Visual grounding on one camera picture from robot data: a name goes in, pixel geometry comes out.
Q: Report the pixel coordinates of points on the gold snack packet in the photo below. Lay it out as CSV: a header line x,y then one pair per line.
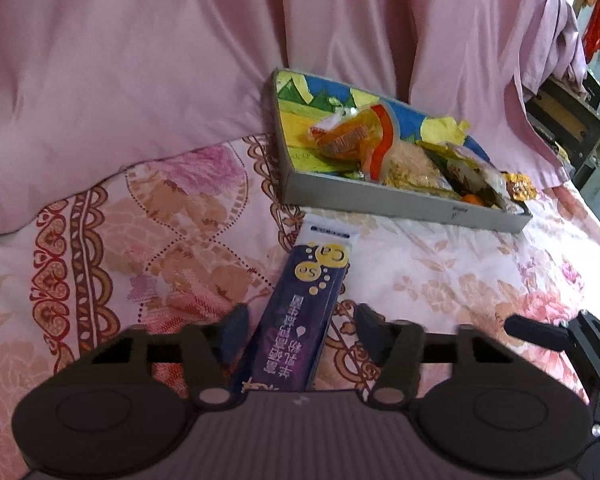
x,y
520,187

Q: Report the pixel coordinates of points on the pink hanging cloth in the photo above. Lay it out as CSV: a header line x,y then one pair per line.
x,y
560,35

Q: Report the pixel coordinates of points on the large pink curtain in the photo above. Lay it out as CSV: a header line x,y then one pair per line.
x,y
130,85

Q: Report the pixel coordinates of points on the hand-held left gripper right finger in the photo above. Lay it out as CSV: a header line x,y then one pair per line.
x,y
367,330

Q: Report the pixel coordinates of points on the long purple box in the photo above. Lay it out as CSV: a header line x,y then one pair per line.
x,y
290,335

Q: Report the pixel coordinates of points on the rice cracker packet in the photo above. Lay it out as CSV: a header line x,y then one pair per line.
x,y
415,165

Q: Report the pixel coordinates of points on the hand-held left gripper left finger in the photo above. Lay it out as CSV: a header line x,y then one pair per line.
x,y
235,332

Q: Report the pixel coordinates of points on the black box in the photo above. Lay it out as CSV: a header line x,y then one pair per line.
x,y
592,87

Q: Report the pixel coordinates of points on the pink floral bed sheet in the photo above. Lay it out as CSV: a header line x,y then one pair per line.
x,y
430,270

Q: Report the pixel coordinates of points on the orange clear snack packet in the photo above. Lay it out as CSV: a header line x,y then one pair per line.
x,y
345,140

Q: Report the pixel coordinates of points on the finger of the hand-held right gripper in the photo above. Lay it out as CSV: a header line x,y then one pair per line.
x,y
535,332

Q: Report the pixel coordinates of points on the colourful painted paper sheet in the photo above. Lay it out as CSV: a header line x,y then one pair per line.
x,y
300,130

